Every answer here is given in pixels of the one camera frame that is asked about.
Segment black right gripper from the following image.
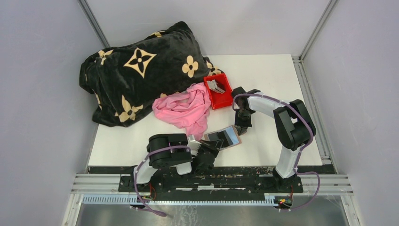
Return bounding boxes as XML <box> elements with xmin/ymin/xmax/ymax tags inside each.
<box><xmin>234</xmin><ymin>109</ymin><xmax>252</xmax><ymax>136</ymax></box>

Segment red plastic bin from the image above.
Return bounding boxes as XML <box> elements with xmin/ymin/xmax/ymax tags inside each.
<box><xmin>203</xmin><ymin>73</ymin><xmax>233</xmax><ymax>110</ymax></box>

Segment tan leather card holder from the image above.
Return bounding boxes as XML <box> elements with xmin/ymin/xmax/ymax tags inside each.
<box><xmin>204</xmin><ymin>125</ymin><xmax>242</xmax><ymax>151</ymax></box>

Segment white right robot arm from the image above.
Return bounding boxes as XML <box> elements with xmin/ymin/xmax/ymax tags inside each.
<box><xmin>231</xmin><ymin>87</ymin><xmax>316</xmax><ymax>192</ymax></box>

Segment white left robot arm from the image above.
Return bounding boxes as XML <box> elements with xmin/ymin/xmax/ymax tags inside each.
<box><xmin>130</xmin><ymin>133</ymin><xmax>230</xmax><ymax>192</ymax></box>

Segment stack of credit cards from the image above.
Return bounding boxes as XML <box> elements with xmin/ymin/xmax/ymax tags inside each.
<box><xmin>207</xmin><ymin>80</ymin><xmax>226</xmax><ymax>94</ymax></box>

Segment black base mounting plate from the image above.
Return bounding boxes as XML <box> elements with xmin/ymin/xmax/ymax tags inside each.
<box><xmin>118</xmin><ymin>167</ymin><xmax>303</xmax><ymax>201</ymax></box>

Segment pink cloth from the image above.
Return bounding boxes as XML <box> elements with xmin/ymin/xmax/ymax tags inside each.
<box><xmin>152</xmin><ymin>82</ymin><xmax>211</xmax><ymax>141</ymax></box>

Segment black floral blanket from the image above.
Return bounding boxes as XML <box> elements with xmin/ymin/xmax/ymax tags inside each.
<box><xmin>79</xmin><ymin>21</ymin><xmax>222</xmax><ymax>127</ymax></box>

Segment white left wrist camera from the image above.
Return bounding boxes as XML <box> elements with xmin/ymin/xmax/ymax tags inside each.
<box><xmin>187</xmin><ymin>135</ymin><xmax>201</xmax><ymax>155</ymax></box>

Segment blue slotted cable duct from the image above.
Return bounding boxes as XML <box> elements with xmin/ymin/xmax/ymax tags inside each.
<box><xmin>81</xmin><ymin>194</ymin><xmax>294</xmax><ymax>207</ymax></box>

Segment aluminium frame rails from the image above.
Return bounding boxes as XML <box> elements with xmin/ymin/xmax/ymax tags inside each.
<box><xmin>72</xmin><ymin>174</ymin><xmax>354</xmax><ymax>196</ymax></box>

